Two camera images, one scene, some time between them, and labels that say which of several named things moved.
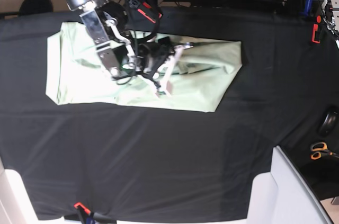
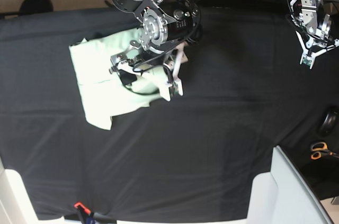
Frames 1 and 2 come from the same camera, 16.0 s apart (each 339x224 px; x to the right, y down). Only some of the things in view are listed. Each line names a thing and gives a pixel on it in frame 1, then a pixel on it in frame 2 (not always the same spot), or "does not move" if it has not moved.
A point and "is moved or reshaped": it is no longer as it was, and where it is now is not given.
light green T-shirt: x=77 y=74 is moved or reshaped
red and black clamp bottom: x=88 y=217 does not move
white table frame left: x=16 y=207 does not move
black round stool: x=35 y=3 does not move
